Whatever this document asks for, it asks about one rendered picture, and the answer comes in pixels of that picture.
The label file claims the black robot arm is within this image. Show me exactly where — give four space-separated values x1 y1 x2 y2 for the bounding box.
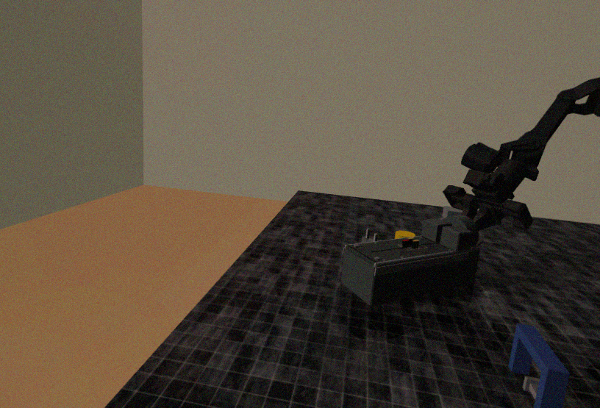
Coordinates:
461 78 600 199

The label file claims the yellow short cylinder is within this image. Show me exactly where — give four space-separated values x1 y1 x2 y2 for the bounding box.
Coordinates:
395 231 415 239

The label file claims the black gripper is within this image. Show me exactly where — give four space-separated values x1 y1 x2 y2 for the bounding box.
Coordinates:
443 176 533 231

